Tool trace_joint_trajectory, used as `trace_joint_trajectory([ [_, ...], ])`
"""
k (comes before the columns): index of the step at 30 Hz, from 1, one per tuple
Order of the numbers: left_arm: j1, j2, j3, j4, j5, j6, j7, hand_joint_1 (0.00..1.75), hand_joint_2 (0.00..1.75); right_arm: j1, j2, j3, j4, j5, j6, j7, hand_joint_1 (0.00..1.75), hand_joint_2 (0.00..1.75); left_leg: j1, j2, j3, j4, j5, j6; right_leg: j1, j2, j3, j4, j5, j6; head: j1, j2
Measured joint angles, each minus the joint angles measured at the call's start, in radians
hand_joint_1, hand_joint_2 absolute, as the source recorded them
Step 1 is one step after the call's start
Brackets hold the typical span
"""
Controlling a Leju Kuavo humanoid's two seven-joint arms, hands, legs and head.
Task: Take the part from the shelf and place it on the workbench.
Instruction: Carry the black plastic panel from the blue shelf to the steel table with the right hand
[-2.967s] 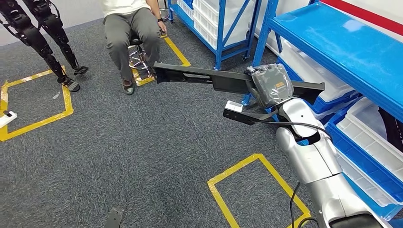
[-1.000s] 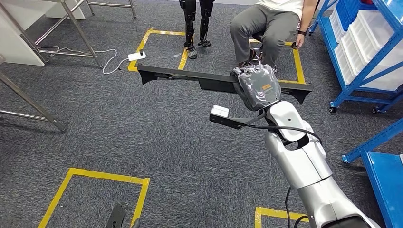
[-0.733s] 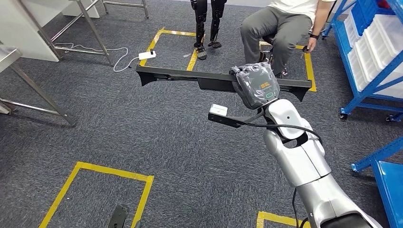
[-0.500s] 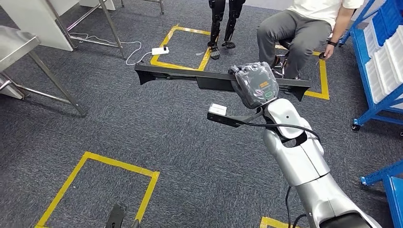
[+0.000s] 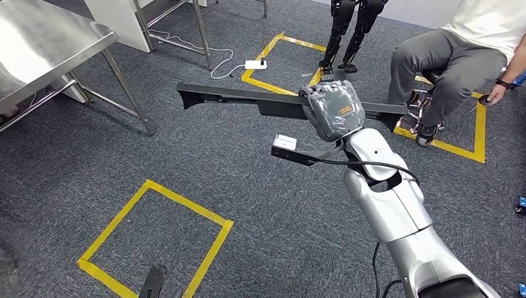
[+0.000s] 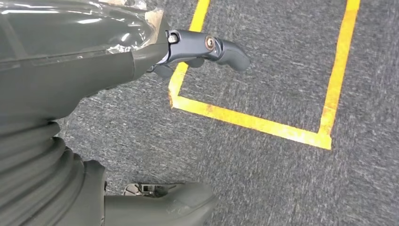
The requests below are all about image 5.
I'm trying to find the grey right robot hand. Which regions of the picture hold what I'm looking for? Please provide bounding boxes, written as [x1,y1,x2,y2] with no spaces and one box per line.
[298,79,367,143]

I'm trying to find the person's hand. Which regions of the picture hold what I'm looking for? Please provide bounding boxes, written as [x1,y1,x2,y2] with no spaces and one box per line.
[486,84,509,107]

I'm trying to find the long black plastic part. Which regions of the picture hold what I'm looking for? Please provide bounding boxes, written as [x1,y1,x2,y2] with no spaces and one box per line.
[176,82,408,132]

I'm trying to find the stainless steel workbench table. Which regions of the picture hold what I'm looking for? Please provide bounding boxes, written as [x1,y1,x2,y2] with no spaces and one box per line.
[131,0,270,71]
[0,0,158,137]

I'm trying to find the person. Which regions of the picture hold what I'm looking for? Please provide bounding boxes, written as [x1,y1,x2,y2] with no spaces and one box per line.
[387,0,526,148]

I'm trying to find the chrome stool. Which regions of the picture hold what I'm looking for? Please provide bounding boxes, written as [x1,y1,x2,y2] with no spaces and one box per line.
[396,68,448,137]

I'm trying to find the black humanoid robot legs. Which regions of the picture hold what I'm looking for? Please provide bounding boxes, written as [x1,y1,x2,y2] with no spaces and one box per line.
[318,0,389,82]

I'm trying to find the white power strip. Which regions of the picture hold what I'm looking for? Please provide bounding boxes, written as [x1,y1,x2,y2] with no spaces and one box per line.
[244,58,269,71]

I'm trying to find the white partition panel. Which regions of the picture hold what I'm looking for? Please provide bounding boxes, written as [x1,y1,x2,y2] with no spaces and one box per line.
[84,0,152,53]

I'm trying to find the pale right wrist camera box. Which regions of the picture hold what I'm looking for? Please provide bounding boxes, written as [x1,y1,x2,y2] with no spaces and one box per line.
[272,134,298,151]

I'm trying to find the black right wrist camera bracket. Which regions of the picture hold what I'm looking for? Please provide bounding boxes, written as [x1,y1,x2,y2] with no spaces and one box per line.
[270,134,348,168]

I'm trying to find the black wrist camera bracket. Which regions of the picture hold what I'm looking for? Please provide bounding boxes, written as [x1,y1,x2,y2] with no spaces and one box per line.
[270,134,348,168]
[138,263,169,298]

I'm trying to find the black camera cable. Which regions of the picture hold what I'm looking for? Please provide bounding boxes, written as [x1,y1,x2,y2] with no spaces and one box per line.
[318,158,421,186]

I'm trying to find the white power cable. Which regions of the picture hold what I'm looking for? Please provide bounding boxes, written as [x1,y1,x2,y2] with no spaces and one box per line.
[149,29,247,80]

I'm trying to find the black hanging cable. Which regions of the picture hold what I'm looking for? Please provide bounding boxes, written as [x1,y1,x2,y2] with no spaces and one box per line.
[371,242,404,298]

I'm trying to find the black left wrist camera bracket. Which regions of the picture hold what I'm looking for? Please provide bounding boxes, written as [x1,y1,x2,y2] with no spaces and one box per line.
[138,263,169,298]

